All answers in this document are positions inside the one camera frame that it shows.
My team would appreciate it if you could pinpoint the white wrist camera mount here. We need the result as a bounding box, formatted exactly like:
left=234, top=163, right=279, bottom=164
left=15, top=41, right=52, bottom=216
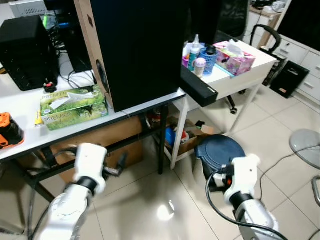
left=224, top=154, right=261, bottom=206
left=73, top=143, right=109, bottom=195

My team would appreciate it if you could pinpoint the orange black tool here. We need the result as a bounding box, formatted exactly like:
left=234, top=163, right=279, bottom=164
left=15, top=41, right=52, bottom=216
left=0, top=112, right=25, bottom=150

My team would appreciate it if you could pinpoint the black flat device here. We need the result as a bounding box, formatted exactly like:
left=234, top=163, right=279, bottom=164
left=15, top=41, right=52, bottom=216
left=269, top=59, right=310, bottom=99

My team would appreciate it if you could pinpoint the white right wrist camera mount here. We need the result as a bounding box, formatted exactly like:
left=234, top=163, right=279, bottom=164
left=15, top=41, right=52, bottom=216
left=224, top=154, right=261, bottom=206

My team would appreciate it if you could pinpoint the long white desk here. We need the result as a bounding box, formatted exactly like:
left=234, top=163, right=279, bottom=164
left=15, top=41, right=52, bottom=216
left=0, top=4, right=187, bottom=237

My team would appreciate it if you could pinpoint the pink tissue box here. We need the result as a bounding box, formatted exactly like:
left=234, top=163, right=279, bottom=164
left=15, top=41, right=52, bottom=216
left=213, top=40, right=256, bottom=76

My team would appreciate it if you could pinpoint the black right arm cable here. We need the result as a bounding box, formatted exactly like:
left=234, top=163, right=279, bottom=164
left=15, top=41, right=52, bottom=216
left=205, top=171, right=275, bottom=237

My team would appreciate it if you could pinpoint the small white pink bottle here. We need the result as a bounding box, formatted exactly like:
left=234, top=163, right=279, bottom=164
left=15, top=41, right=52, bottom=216
left=193, top=57, right=207, bottom=78

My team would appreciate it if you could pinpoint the black office chair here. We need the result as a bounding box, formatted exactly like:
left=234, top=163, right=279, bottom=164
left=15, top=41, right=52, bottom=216
left=200, top=0, right=284, bottom=115

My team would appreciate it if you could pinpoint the large brown cardboard box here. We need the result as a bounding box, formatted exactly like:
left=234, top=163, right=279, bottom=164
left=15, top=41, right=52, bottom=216
left=49, top=115, right=145, bottom=169

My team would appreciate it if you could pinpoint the open cardboard box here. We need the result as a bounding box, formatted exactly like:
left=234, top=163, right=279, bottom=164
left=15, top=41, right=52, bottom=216
left=164, top=117, right=216, bottom=156

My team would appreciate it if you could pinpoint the small white table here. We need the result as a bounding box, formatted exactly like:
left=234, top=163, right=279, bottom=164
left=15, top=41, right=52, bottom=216
left=170, top=39, right=279, bottom=171

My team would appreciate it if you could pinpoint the grey floor cable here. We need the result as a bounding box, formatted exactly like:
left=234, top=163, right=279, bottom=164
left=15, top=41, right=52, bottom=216
left=257, top=144, right=307, bottom=202

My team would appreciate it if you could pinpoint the black red plug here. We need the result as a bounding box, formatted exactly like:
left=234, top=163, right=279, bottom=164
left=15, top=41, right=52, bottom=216
left=42, top=79, right=59, bottom=95

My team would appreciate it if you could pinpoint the grey round stool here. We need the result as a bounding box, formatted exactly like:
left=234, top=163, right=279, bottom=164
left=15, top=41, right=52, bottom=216
left=288, top=128, right=320, bottom=207

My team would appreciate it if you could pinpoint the grey white electronic box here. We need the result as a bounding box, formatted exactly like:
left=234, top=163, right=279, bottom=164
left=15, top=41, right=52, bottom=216
left=8, top=0, right=49, bottom=19

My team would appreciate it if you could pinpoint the white drawer cabinet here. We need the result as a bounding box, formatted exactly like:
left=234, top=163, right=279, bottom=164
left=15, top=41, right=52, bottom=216
left=274, top=29, right=320, bottom=107

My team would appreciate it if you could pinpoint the small yellow item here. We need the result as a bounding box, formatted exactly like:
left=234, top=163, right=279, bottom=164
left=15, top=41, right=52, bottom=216
left=34, top=112, right=45, bottom=127

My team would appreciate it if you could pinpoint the green tissue box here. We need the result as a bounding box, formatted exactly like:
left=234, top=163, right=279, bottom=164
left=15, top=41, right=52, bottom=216
left=39, top=85, right=110, bottom=132

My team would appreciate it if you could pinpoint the black computer component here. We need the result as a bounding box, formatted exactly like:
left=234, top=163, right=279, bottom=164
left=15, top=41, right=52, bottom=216
left=262, top=54, right=287, bottom=87

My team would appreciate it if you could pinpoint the black soundbar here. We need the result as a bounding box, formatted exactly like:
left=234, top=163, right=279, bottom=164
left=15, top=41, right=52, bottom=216
left=179, top=66, right=220, bottom=108

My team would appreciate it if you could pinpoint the large black wood-edged speaker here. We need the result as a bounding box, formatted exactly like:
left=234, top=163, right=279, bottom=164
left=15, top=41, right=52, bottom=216
left=73, top=0, right=202, bottom=114

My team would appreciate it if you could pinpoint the clear spray bottle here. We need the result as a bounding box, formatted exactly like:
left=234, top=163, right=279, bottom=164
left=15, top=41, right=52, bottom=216
left=187, top=33, right=201, bottom=71

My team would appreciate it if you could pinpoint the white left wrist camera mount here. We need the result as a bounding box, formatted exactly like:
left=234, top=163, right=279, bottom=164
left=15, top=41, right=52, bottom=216
left=73, top=143, right=109, bottom=195

